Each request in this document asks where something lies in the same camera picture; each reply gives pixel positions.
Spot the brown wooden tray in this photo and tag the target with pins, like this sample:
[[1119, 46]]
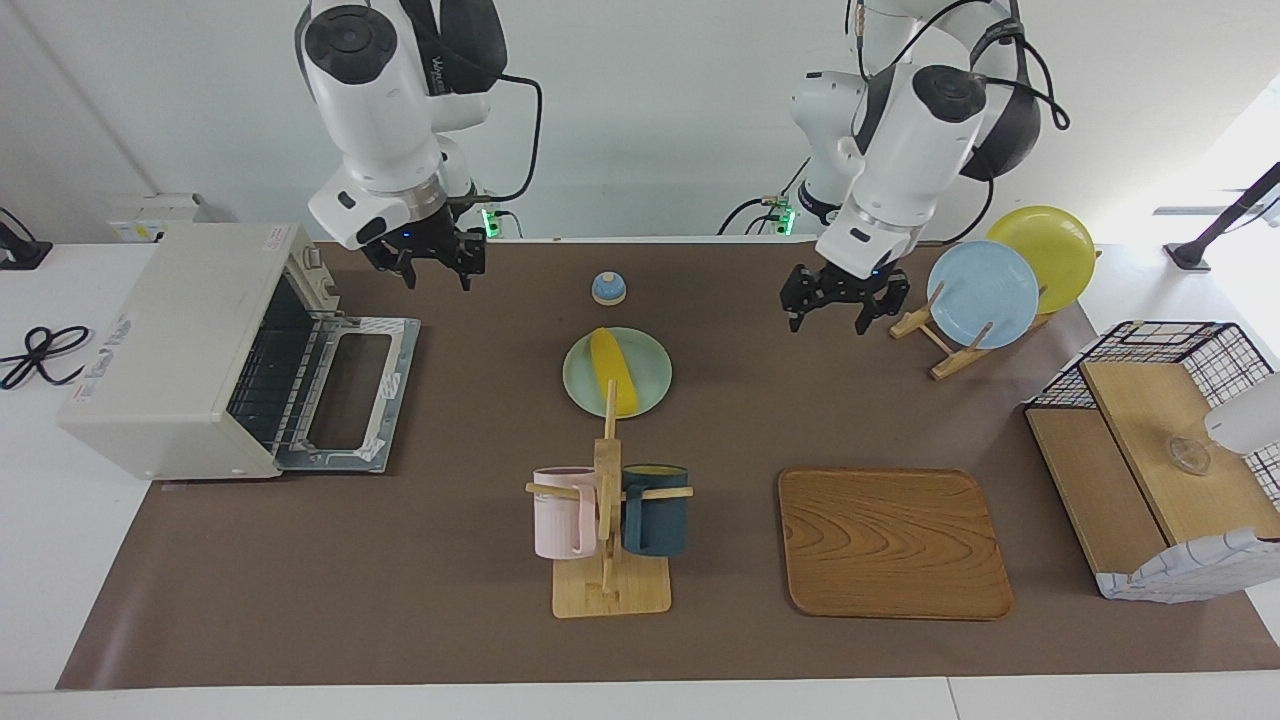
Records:
[[890, 545]]

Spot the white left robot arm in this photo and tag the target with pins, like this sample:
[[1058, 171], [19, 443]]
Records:
[[910, 150]]

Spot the wooden plate rack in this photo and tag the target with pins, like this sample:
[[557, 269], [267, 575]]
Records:
[[950, 360]]

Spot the yellow plate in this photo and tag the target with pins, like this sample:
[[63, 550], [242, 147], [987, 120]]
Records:
[[1050, 250]]

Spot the dark teal mug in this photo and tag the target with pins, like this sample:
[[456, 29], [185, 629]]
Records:
[[660, 520]]

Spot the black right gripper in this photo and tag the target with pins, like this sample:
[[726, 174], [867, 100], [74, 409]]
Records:
[[430, 240]]

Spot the black desk mount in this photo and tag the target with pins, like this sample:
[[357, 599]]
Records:
[[20, 255]]

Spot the small clear glass bowl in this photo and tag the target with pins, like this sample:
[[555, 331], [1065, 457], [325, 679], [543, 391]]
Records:
[[1188, 456]]

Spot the brown table mat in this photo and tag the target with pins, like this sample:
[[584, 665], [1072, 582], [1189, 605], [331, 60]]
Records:
[[450, 620]]

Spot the pink mug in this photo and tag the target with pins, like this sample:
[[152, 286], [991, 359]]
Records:
[[560, 520]]

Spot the white socket box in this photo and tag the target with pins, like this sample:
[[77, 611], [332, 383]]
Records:
[[150, 215]]

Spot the white checked cloth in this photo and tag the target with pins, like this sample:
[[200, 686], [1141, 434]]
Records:
[[1180, 575]]

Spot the yellow corn cob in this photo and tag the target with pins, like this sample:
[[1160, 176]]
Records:
[[610, 365]]

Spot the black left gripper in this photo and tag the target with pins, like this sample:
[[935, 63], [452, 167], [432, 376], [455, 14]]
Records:
[[850, 285]]

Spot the white toaster oven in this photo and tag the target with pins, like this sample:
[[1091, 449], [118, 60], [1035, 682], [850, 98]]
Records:
[[170, 340]]

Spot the wooden mug tree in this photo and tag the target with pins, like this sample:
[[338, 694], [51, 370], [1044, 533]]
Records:
[[608, 590]]

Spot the light blue plate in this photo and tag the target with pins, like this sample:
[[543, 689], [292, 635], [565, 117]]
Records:
[[985, 300]]

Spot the white rounded casing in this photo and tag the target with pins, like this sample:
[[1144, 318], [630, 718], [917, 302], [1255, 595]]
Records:
[[1250, 420]]

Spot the small blue bell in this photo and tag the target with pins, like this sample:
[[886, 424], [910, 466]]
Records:
[[609, 290]]

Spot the black stand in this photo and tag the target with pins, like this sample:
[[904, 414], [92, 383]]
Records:
[[1225, 220]]

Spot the pale green plate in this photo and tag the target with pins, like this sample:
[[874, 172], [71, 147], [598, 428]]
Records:
[[655, 370]]

